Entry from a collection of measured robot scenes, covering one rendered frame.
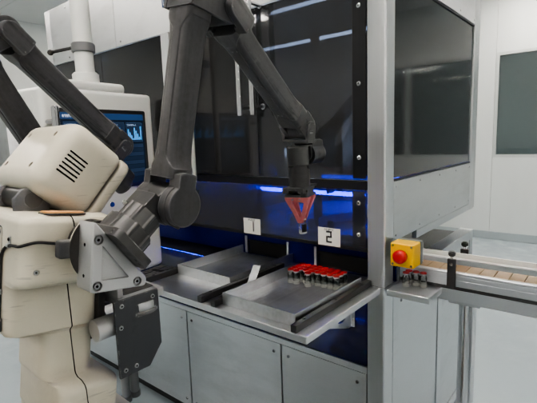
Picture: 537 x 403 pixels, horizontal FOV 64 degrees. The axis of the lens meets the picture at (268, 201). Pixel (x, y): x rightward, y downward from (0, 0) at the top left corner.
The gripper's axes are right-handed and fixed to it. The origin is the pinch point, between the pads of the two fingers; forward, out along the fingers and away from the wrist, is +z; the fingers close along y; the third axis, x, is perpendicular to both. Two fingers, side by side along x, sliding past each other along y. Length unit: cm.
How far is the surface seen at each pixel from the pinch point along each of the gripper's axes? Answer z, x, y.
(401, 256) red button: 13.6, -23.8, 15.4
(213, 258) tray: 23, 48, 29
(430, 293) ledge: 26.2, -31.1, 20.6
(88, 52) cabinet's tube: -59, 91, 21
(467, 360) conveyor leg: 50, -41, 28
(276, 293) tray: 24.4, 11.4, 5.3
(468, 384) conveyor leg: 58, -42, 28
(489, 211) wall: 92, -69, 481
